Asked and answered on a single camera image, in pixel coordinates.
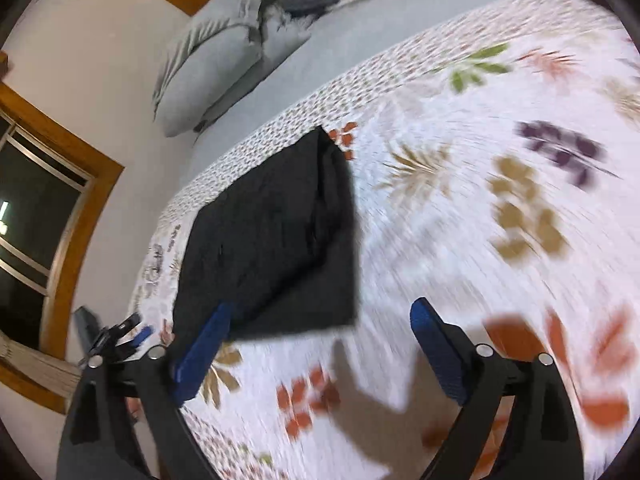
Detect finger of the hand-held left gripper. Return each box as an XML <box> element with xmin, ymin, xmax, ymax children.
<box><xmin>117</xmin><ymin>326</ymin><xmax>154</xmax><ymax>352</ymax></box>
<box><xmin>100</xmin><ymin>312</ymin><xmax>142</xmax><ymax>343</ymax></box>

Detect grey pillow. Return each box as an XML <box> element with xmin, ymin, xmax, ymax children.
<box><xmin>200</xmin><ymin>5</ymin><xmax>313</xmax><ymax>128</ymax></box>
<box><xmin>152</xmin><ymin>0</ymin><xmax>273</xmax><ymax>138</ymax></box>

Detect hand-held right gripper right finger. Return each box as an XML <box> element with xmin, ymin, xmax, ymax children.
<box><xmin>410</xmin><ymin>297</ymin><xmax>583</xmax><ymax>480</ymax></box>

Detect floral printed blanket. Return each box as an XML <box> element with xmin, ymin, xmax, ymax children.
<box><xmin>127</xmin><ymin>0</ymin><xmax>640</xmax><ymax>480</ymax></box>

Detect bed with grey sheet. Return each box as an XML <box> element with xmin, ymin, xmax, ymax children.
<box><xmin>192</xmin><ymin>0</ymin><xmax>616</xmax><ymax>161</ymax></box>

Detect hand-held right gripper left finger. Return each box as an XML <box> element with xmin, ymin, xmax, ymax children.
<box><xmin>57</xmin><ymin>302</ymin><xmax>233</xmax><ymax>480</ymax></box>

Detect black pants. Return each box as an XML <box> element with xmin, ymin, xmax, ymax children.
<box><xmin>172</xmin><ymin>126</ymin><xmax>362</xmax><ymax>343</ymax></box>

